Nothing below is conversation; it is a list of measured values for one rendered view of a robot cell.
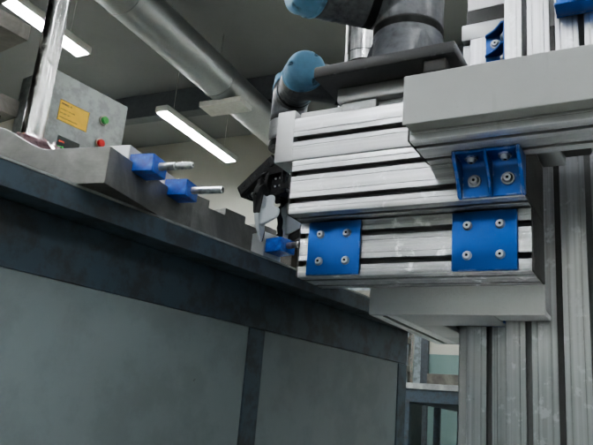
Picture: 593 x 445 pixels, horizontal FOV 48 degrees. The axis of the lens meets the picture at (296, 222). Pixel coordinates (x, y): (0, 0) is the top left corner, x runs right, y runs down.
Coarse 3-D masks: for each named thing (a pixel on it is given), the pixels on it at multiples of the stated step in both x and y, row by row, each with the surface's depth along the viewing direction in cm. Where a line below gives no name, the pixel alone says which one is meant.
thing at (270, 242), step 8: (256, 240) 131; (264, 240) 129; (272, 240) 128; (280, 240) 127; (288, 240) 128; (256, 248) 130; (264, 248) 129; (272, 248) 128; (280, 248) 126; (288, 248) 128; (272, 256) 130; (280, 256) 131
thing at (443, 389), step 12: (408, 384) 471; (420, 384) 467; (432, 384) 464; (444, 384) 485; (456, 384) 481; (408, 396) 469; (420, 396) 466; (432, 396) 462; (444, 396) 459; (456, 396) 455; (408, 408) 468; (444, 408) 558; (456, 408) 529; (408, 420) 465; (408, 432) 463; (408, 444) 461; (456, 444) 619
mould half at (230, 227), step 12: (204, 204) 124; (192, 216) 121; (204, 216) 124; (216, 216) 126; (228, 216) 129; (240, 216) 132; (192, 228) 121; (204, 228) 123; (216, 228) 126; (228, 228) 129; (240, 228) 132; (252, 228) 135; (228, 240) 129; (240, 240) 132
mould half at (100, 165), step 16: (0, 128) 100; (0, 144) 99; (16, 144) 98; (32, 144) 97; (16, 160) 97; (32, 160) 96; (48, 160) 96; (64, 160) 95; (80, 160) 94; (96, 160) 93; (112, 160) 93; (128, 160) 97; (64, 176) 94; (80, 176) 93; (96, 176) 92; (112, 176) 93; (128, 176) 97; (112, 192) 96; (128, 192) 97; (144, 192) 101; (160, 192) 106; (144, 208) 102; (160, 208) 106; (176, 208) 111
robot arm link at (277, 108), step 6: (276, 78) 138; (276, 84) 137; (276, 90) 134; (276, 96) 134; (276, 102) 136; (282, 102) 133; (276, 108) 135; (282, 108) 135; (288, 108) 134; (300, 108) 134; (306, 108) 137; (276, 114) 135; (300, 114) 135; (270, 120) 137
